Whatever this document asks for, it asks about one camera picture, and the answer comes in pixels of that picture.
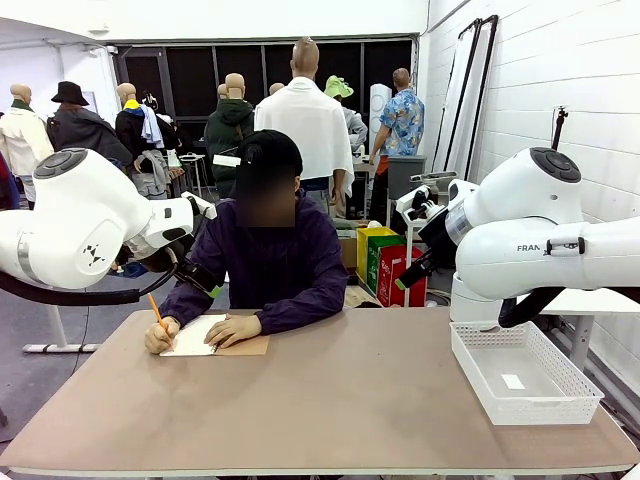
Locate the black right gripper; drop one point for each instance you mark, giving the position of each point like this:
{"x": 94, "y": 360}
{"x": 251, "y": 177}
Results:
{"x": 419, "y": 267}

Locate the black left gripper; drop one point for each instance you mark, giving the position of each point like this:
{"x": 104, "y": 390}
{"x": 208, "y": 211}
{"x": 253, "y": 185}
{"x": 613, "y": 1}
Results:
{"x": 195, "y": 275}

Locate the spiral notebook brown cover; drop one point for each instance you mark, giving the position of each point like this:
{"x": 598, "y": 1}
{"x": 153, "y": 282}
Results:
{"x": 192, "y": 340}

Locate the orange pencil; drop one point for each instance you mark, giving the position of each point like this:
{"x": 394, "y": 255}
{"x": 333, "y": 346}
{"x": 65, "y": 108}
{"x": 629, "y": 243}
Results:
{"x": 155, "y": 307}

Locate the person right forearm purple sleeve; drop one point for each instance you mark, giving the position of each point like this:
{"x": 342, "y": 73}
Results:
{"x": 182, "y": 300}

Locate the person left forearm purple sleeve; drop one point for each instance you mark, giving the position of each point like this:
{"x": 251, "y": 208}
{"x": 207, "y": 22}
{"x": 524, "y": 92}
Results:
{"x": 300, "y": 312}

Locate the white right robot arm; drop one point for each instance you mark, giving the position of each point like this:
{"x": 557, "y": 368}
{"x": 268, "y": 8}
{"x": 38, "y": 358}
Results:
{"x": 525, "y": 225}

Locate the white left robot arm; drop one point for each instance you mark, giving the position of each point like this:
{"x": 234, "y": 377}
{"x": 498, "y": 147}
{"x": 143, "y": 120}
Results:
{"x": 75, "y": 225}

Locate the person left hand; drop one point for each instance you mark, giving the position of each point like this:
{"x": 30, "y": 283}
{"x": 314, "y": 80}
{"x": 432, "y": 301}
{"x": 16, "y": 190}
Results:
{"x": 232, "y": 330}

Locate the person right hand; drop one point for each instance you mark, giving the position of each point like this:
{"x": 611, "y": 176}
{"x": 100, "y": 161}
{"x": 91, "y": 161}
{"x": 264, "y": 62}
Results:
{"x": 161, "y": 337}

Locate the red paper bag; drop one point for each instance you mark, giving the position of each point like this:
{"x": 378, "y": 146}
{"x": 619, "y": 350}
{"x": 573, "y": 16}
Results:
{"x": 392, "y": 280}

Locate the green paper bag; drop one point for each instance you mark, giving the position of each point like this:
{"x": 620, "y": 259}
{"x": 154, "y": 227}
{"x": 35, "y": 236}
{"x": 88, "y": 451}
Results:
{"x": 374, "y": 265}

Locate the small white side table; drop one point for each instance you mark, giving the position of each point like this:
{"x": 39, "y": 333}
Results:
{"x": 408, "y": 240}

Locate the cardboard box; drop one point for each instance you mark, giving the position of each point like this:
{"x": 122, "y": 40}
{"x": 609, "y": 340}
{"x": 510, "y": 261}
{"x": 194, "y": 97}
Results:
{"x": 348, "y": 252}

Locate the person torso purple jacket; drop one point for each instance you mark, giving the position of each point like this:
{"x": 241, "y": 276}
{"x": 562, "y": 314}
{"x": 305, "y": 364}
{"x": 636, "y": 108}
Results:
{"x": 270, "y": 260}

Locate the blue bag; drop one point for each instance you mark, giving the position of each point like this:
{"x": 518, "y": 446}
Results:
{"x": 132, "y": 270}

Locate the grey plastic bin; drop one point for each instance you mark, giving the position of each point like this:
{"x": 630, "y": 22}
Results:
{"x": 406, "y": 177}

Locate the small white label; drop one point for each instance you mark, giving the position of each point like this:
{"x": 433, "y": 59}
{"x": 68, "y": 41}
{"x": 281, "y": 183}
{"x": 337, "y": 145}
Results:
{"x": 513, "y": 382}

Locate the black cap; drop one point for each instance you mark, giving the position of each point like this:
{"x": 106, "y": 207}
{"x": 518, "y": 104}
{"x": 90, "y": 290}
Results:
{"x": 270, "y": 150}

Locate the mannequin in floral shirt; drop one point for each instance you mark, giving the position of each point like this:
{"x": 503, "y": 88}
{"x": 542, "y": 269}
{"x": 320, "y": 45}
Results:
{"x": 402, "y": 125}

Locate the white stand leg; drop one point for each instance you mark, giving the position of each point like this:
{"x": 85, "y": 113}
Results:
{"x": 59, "y": 325}

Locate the mannequin in dark green jacket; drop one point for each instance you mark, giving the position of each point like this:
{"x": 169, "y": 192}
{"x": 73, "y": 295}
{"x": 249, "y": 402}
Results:
{"x": 227, "y": 130}

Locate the mannequin with green hat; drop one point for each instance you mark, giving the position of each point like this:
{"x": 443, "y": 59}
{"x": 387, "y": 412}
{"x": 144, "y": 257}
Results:
{"x": 356, "y": 127}

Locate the white tower fan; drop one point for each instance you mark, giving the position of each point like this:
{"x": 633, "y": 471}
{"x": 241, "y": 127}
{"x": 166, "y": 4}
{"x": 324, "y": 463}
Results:
{"x": 380, "y": 115}

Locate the mannequin with white cape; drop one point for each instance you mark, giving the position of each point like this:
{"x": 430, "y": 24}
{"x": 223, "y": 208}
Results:
{"x": 300, "y": 130}

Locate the mannequin with yellow collar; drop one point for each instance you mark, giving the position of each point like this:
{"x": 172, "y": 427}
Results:
{"x": 131, "y": 130}

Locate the white perforated plastic basket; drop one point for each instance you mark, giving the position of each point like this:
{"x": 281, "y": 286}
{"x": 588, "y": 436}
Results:
{"x": 545, "y": 410}

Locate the bare beige mannequin head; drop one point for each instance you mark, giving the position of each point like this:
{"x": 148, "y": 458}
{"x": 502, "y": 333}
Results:
{"x": 222, "y": 91}
{"x": 276, "y": 89}

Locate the white desk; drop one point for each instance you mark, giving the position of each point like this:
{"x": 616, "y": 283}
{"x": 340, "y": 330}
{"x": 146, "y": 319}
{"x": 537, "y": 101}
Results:
{"x": 600, "y": 301}

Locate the mannequin in dark grey coat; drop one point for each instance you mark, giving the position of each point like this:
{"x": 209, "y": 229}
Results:
{"x": 82, "y": 132}

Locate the black tripod stand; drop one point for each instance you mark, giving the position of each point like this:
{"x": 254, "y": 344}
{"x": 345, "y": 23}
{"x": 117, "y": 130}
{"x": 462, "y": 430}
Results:
{"x": 558, "y": 130}

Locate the black bucket hat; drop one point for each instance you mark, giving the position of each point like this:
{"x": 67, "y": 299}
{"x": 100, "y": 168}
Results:
{"x": 70, "y": 92}

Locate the mannequin in cream jacket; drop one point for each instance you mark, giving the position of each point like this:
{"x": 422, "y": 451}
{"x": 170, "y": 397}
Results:
{"x": 22, "y": 135}

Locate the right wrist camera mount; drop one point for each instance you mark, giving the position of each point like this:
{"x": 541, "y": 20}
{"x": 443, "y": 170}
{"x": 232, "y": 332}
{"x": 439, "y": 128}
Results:
{"x": 420, "y": 202}

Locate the white panel black frame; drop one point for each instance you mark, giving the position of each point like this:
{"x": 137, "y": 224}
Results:
{"x": 452, "y": 100}
{"x": 481, "y": 100}

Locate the white security camera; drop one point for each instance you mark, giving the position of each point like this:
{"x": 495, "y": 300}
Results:
{"x": 111, "y": 49}

